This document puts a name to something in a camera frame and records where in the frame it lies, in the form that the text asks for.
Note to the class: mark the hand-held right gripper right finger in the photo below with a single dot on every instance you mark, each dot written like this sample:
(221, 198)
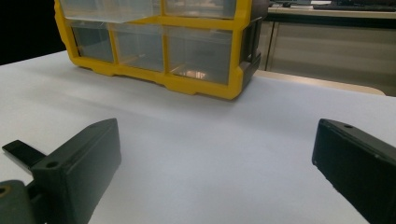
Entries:
(358, 168)

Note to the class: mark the small clear plastic drawer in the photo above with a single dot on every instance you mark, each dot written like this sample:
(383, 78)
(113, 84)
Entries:
(93, 43)
(140, 49)
(199, 56)

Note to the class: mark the yellow black drawer organizer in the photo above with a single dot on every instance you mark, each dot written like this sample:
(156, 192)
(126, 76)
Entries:
(238, 46)

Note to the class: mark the black computer mouse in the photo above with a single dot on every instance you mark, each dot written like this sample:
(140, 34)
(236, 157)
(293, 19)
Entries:
(286, 4)

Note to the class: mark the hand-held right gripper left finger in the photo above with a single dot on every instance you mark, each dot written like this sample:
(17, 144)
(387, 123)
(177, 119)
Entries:
(81, 168)

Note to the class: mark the wide clear plastic drawer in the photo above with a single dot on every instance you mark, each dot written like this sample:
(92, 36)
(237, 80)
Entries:
(109, 11)
(199, 7)

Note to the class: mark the beige cabinet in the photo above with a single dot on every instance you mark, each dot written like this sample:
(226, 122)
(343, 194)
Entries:
(330, 46)

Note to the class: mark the black keyboard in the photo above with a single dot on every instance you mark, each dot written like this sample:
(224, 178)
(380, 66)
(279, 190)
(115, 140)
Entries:
(355, 6)

